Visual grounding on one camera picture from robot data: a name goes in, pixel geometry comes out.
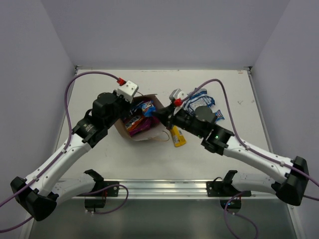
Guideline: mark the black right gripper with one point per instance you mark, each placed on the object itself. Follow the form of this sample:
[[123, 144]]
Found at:
[[167, 116]]

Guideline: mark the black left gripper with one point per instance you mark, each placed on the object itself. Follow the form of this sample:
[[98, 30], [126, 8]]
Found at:
[[125, 109]]

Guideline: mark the light blue snack bar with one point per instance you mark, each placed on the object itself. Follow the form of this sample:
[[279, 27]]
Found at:
[[147, 108]]

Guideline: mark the brown paper bag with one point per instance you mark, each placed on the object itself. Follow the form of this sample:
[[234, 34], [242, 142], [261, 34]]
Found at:
[[156, 129]]

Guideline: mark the yellow snack packet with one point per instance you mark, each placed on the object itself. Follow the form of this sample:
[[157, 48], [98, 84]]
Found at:
[[177, 137]]

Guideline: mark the blue white snack bag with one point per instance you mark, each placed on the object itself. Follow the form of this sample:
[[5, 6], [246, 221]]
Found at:
[[200, 98]]

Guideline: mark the blue candy packet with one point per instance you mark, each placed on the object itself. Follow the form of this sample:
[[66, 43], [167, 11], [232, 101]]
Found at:
[[219, 115]]

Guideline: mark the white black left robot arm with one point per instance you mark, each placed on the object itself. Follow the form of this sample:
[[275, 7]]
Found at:
[[40, 192]]

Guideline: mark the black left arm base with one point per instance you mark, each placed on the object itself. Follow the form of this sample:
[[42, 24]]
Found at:
[[98, 200]]

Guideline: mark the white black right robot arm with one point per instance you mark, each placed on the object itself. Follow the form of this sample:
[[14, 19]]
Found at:
[[281, 176]]

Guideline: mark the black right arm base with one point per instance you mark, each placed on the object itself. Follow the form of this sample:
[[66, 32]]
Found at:
[[219, 191]]

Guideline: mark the small magenta snack packet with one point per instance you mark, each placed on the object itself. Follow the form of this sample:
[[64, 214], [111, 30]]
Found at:
[[144, 125]]

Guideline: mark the orange snack packet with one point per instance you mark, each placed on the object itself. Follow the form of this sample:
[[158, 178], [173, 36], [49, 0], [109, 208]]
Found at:
[[132, 123]]

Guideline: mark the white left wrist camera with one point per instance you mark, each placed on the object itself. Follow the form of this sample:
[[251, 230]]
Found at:
[[127, 89]]

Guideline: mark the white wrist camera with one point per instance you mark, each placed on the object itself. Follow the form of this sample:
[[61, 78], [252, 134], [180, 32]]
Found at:
[[177, 96], [127, 89]]

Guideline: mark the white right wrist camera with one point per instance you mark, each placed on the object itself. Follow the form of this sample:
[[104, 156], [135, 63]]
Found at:
[[177, 96]]

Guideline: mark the aluminium mounting rail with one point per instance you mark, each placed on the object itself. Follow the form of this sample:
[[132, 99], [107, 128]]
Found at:
[[169, 189]]

